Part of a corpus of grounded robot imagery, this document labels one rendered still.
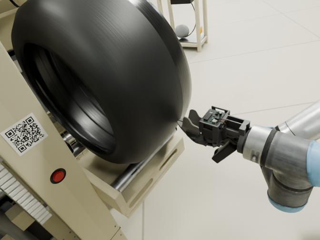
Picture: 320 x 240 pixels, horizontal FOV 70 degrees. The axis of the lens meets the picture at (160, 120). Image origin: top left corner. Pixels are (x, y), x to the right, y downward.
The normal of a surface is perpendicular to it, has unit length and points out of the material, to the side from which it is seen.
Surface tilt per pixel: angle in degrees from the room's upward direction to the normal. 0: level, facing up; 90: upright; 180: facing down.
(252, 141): 38
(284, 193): 89
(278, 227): 0
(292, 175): 90
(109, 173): 0
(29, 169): 90
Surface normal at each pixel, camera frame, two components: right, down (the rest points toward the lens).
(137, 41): 0.53, -0.21
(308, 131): -0.41, 0.29
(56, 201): 0.79, 0.29
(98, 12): 0.29, -0.47
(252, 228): -0.17, -0.75
